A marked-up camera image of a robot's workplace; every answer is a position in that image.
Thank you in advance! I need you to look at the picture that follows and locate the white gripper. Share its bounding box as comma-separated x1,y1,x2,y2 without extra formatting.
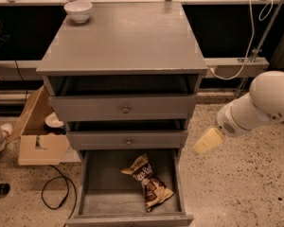
192,103,249,155

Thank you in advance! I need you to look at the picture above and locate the brown chip bag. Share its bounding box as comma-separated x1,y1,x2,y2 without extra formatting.
120,154,173,212

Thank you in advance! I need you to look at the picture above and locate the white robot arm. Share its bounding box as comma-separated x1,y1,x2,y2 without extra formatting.
192,71,284,155

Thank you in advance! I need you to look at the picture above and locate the grey top drawer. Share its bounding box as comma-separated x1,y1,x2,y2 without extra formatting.
49,96,196,122

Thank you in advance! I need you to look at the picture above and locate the grey wooden drawer cabinet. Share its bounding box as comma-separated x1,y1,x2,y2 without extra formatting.
36,1,209,158

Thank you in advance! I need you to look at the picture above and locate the grey open bottom drawer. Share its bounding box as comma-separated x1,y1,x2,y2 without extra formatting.
66,148,193,227

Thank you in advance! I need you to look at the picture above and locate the grey middle drawer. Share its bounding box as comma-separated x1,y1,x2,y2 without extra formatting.
66,131,188,150

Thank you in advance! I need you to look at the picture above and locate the white plate in box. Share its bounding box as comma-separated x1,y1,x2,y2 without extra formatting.
45,113,63,129

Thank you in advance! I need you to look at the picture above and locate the cardboard box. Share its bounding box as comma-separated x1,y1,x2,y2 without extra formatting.
8,86,69,166

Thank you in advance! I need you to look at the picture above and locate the white ceramic bowl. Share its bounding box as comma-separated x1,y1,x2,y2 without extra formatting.
63,0,93,24

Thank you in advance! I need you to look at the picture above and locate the black caster wheel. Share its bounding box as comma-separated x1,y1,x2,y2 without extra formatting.
0,183,10,196

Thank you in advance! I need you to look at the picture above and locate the white cable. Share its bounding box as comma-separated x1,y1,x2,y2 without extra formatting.
207,0,275,81

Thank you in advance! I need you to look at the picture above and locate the black cable on floor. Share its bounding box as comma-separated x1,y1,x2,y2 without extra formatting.
41,164,78,227

